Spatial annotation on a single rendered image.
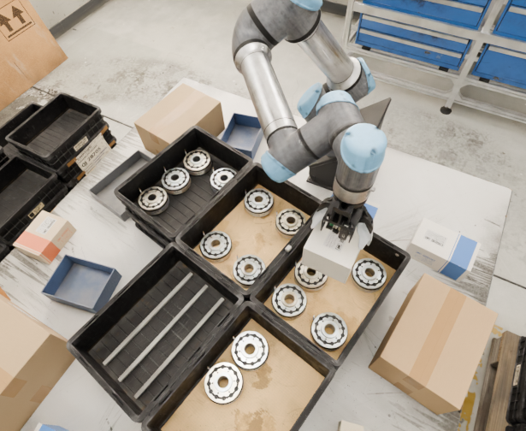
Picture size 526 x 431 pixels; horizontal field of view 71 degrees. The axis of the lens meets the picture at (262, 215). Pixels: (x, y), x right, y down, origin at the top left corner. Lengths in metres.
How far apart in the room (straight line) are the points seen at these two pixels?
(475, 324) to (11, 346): 1.29
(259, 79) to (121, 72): 2.67
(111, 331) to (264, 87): 0.82
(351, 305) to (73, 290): 0.95
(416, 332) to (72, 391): 1.04
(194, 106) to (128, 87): 1.71
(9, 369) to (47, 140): 1.39
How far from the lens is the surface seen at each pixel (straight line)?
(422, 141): 2.82
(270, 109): 0.83
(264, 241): 1.24
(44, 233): 1.57
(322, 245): 0.89
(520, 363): 2.05
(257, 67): 0.92
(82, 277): 1.49
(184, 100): 1.69
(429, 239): 1.39
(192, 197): 1.37
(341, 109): 0.73
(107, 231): 1.55
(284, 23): 1.00
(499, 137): 3.07
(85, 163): 2.26
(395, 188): 1.59
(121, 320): 1.23
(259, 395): 1.10
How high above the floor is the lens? 1.92
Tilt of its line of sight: 58 degrees down
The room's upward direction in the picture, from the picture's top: 4 degrees counter-clockwise
